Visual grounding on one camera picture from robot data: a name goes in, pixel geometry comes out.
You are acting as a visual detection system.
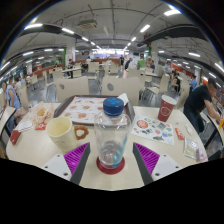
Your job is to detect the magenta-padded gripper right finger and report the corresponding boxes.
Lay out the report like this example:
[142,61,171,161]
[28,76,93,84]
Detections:
[132,142,184,186]

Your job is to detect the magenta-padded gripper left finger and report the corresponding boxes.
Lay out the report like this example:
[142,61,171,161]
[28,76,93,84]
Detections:
[43,142,92,186]

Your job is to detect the clear blue-capped water bottle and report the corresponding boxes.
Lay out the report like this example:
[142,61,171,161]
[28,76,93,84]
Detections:
[93,96,132,170]

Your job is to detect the colourful printed leaflet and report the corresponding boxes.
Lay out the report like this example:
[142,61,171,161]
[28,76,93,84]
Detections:
[130,114,176,146]

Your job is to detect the flat round red coaster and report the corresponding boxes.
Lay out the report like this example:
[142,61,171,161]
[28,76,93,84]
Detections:
[95,156,126,176]

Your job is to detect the small red sauce packet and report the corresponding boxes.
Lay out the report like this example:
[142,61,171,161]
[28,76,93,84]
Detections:
[34,122,48,131]
[174,127,185,141]

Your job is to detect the clear plastic wrapper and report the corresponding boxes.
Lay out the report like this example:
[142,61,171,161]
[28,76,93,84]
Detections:
[182,136,201,161]

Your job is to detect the brown tray with paper liner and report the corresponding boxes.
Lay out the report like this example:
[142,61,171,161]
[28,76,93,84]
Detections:
[53,94,136,126]

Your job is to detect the small white packet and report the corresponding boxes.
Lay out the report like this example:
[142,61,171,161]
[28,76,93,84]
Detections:
[184,123,195,136]

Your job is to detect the red paper cup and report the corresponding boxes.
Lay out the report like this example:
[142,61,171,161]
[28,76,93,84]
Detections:
[156,94,178,123]

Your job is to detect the clear plastic food bag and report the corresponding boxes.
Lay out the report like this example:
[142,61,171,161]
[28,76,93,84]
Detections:
[28,101,55,126]

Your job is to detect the white paper slip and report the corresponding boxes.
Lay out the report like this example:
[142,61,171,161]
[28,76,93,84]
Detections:
[14,119,35,133]

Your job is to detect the white paper napkin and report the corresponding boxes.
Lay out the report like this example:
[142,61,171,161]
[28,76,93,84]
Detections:
[116,92,131,107]

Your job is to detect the red flat packet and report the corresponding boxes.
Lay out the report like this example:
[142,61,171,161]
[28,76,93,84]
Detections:
[9,128,22,146]

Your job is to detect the beige chair with round hole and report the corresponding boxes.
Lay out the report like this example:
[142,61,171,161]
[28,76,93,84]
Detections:
[55,76,91,103]
[100,76,141,106]

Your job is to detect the beige dining chairs group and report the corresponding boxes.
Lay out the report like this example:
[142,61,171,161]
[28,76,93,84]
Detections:
[18,61,188,108]

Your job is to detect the black-edged beige side table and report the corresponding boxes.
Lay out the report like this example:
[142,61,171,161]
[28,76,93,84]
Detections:
[0,105,17,136]
[204,112,224,142]

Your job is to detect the person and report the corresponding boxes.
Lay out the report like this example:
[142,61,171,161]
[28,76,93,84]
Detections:
[182,77,223,135]
[1,81,22,110]

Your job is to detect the ceiling air conditioner unit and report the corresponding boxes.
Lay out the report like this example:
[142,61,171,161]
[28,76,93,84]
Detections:
[77,18,99,31]

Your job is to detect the ceiling strip lights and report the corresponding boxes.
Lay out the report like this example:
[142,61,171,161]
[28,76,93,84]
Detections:
[0,8,224,84]

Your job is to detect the cream mug with brown handle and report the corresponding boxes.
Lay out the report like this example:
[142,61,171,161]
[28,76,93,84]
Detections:
[45,116,90,153]

